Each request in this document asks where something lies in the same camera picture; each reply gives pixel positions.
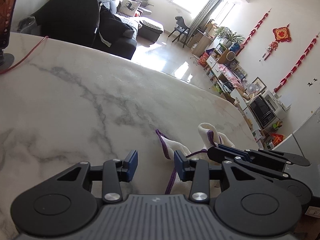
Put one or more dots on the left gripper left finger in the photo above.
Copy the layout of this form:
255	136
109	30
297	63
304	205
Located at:
70	200

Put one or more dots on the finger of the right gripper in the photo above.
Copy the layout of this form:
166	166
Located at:
222	153
276	162

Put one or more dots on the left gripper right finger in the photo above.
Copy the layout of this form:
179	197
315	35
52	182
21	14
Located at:
241	200

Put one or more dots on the white towel purple trim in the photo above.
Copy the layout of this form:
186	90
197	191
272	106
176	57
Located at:
210	137

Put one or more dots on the black microwave oven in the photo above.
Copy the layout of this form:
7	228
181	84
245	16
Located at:
262	111

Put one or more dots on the small white desk fan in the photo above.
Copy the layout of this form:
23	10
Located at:
252	90

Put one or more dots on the white shelf cabinet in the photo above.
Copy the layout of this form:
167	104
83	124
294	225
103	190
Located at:
224	70

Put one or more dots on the green potted plant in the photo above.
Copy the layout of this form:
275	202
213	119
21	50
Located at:
228	37

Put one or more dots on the red chinese knot decoration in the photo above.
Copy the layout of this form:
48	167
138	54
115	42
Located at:
282	34

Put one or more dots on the wooden chair with cushion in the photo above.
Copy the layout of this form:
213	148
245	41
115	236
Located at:
182	28

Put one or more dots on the grey window curtain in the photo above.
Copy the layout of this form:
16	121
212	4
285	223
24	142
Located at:
201	15

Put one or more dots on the dark grey sofa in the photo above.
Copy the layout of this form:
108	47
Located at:
117	32

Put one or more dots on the round black phone stand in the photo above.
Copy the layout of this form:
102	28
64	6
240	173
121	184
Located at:
6	59

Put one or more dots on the white deer print pillow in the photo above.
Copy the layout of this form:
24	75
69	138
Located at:
129	8

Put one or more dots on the black smartphone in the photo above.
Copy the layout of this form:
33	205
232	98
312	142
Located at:
6	10

